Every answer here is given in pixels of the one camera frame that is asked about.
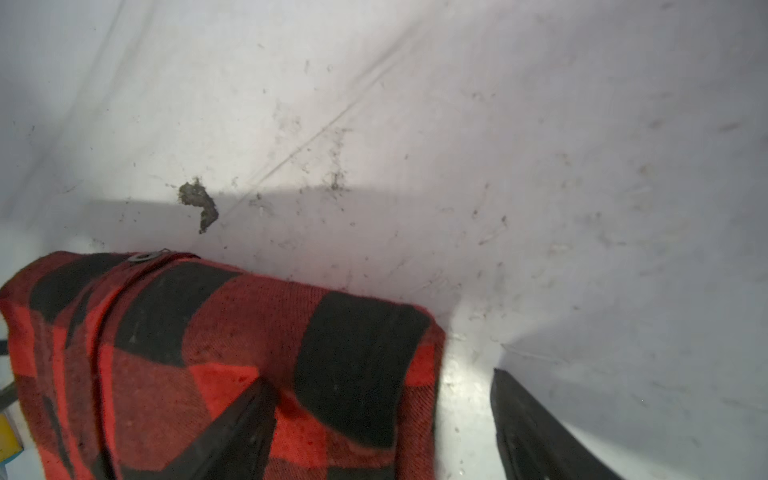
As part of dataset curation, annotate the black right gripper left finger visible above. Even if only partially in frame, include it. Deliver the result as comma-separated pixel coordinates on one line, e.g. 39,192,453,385
122,379,278,480

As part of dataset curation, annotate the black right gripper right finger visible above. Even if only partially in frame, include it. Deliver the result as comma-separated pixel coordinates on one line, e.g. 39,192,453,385
490,369,620,480

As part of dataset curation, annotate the red black plaid shirt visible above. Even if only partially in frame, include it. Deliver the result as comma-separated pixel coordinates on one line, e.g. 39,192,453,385
1,250,445,479

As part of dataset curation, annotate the yellow blue small bottle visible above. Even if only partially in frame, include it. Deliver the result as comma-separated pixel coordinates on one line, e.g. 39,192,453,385
0,412,24,466

